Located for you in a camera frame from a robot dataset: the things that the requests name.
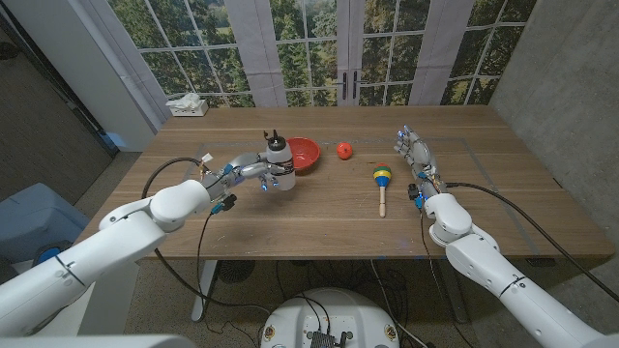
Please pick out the black round floor fan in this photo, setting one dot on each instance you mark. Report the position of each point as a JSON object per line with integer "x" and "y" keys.
{"x": 235, "y": 270}

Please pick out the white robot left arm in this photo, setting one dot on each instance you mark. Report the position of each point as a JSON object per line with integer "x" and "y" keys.
{"x": 111, "y": 246}

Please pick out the colourful wooden maraca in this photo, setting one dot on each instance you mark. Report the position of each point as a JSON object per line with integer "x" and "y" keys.
{"x": 382, "y": 176}

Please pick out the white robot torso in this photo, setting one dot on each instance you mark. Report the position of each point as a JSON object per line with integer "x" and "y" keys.
{"x": 329, "y": 314}

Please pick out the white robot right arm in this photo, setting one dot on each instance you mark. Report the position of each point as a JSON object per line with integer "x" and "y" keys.
{"x": 498, "y": 280}

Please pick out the blue plastic bin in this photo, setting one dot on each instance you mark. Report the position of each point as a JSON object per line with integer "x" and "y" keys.
{"x": 34, "y": 217}

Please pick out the printed window backdrop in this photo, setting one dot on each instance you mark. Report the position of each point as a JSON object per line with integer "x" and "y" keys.
{"x": 309, "y": 48}

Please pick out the white table leg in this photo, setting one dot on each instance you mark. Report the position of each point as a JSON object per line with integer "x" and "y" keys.
{"x": 203, "y": 299}

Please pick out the red toy tomato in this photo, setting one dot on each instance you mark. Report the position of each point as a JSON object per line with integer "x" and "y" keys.
{"x": 344, "y": 151}

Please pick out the oil cruet with black nozzle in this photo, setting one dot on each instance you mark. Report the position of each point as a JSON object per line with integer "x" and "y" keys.
{"x": 280, "y": 154}

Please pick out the blue and black pad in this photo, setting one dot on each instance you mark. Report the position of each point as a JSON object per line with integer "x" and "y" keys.
{"x": 48, "y": 252}

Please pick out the grey table leg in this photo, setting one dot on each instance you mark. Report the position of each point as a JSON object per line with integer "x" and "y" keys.
{"x": 454, "y": 299}

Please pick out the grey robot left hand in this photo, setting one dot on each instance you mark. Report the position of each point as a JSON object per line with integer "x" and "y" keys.
{"x": 237, "y": 169}

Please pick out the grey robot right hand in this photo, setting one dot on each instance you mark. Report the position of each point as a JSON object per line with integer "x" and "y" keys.
{"x": 420, "y": 152}

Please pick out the red bowl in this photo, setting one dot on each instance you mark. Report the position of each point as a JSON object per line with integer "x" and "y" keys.
{"x": 307, "y": 152}

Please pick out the white tissue box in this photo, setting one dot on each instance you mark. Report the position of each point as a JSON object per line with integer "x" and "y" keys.
{"x": 189, "y": 108}

